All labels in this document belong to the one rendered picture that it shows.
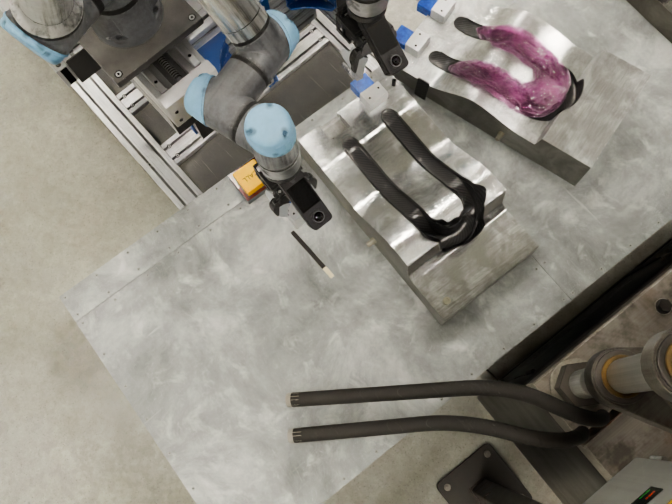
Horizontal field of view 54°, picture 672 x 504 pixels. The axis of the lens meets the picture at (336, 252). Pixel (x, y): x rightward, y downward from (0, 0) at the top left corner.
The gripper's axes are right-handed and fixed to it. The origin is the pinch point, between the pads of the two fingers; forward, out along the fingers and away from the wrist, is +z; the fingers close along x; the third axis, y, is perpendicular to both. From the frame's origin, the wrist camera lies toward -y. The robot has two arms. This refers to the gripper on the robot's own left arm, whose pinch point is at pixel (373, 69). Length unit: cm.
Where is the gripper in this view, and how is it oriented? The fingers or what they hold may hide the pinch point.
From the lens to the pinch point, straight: 139.8
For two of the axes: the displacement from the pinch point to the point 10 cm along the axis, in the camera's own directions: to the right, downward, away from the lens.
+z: 0.4, 2.6, 9.7
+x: -7.9, 6.0, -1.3
